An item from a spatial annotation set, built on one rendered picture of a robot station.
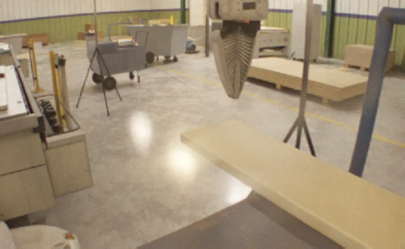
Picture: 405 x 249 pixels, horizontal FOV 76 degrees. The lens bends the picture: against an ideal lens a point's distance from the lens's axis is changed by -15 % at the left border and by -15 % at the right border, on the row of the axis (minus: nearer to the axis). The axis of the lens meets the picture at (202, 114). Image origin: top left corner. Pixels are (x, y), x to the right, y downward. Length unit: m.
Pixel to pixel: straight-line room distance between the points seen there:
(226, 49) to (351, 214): 0.30
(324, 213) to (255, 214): 0.08
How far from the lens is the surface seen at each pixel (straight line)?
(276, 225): 0.37
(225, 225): 0.36
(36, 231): 1.54
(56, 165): 1.74
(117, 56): 5.22
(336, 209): 0.38
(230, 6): 0.44
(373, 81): 0.51
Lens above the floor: 1.28
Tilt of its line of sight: 20 degrees down
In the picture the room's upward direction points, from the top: straight up
